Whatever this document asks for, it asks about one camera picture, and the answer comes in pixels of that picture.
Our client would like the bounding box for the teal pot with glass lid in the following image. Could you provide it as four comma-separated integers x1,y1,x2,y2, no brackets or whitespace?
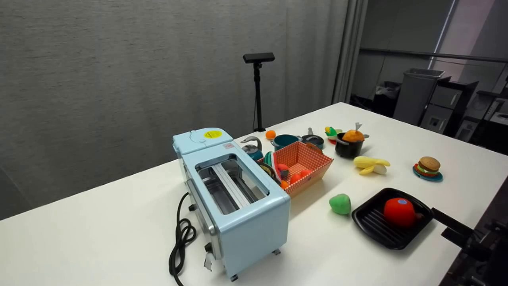
239,135,266,162

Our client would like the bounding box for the teal toy pan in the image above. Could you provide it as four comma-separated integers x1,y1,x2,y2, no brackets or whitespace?
261,151,280,181

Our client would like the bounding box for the open teal toy pot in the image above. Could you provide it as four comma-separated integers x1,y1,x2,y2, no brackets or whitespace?
272,133,302,151

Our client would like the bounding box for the small dark toy pan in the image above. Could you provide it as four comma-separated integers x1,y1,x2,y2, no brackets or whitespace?
301,127,328,152

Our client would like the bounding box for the green red toy vegetable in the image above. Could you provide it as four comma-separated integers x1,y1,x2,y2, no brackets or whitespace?
324,125,342,143

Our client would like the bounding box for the black toy pot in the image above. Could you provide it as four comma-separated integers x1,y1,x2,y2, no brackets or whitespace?
334,132,367,160

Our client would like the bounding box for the orange toy food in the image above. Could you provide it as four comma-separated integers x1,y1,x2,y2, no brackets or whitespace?
342,122,372,144

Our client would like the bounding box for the yellow toy banana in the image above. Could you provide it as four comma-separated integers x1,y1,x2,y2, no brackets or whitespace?
353,154,393,176

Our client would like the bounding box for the toy burger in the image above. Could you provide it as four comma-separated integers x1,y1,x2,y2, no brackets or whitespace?
415,155,443,178

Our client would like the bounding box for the light blue box yellow sticker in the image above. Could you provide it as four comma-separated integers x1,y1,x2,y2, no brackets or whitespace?
172,125,235,159

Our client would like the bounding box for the orange gingham basket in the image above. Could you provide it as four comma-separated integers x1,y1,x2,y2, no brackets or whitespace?
272,140,336,197

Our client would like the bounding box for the light blue toaster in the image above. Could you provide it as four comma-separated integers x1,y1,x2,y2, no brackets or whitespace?
182,141,293,281

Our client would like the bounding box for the green plush fruit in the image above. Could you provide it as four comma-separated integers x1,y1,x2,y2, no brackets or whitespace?
328,192,355,217

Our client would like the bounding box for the dark box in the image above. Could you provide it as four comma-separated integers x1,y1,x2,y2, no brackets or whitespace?
372,79,404,117

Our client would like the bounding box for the black grill pan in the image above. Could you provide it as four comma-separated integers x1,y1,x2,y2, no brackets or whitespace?
351,186,475,251

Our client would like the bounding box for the big red plush tomato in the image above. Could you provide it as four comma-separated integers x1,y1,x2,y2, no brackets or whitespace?
382,195,423,229

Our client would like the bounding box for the black grey cabinet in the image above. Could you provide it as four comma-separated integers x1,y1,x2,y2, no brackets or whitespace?
420,78,482,135

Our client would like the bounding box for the dark shelf unit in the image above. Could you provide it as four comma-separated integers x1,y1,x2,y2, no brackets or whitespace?
466,86,508,155

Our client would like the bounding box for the black camera on stand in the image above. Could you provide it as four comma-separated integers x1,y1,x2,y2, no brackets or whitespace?
242,51,277,133

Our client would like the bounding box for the black power cord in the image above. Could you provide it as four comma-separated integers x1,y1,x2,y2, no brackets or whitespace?
169,190,199,286

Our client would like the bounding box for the grey wall rail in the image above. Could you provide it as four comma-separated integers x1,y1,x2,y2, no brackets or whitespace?
359,46,508,65

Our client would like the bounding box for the black metal frame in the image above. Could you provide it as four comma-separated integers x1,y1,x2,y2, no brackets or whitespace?
439,176,508,286

